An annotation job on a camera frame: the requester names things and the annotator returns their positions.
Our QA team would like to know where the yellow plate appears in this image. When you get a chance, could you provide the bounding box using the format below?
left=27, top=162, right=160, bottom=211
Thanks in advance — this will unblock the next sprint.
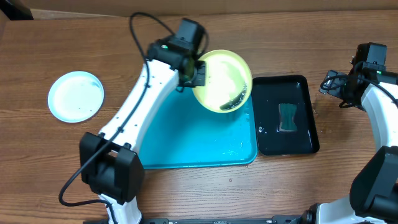
left=193, top=50, right=252, bottom=113

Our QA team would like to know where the green orange sponge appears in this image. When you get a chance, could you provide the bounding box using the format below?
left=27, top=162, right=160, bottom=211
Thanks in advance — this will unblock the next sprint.
left=279, top=103, right=297, bottom=132

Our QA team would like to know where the light blue plate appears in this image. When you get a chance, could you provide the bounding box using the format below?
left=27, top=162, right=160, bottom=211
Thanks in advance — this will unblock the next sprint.
left=47, top=71, right=104, bottom=123

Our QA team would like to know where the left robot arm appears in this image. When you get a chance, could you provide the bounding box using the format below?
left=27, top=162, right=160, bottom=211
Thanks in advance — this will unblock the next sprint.
left=78, top=18, right=208, bottom=223

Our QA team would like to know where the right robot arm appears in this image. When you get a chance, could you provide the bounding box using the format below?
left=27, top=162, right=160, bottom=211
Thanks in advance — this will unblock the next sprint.
left=292, top=42, right=397, bottom=224

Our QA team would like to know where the teal plastic tray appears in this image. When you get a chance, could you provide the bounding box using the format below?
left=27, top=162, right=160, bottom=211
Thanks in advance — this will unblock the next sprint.
left=139, top=90, right=257, bottom=169

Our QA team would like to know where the black water tray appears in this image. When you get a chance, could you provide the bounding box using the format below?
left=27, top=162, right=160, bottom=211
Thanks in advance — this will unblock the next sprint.
left=251, top=75, right=320, bottom=156

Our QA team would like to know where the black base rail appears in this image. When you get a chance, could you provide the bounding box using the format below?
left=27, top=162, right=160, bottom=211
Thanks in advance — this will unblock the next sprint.
left=83, top=215, right=308, bottom=224

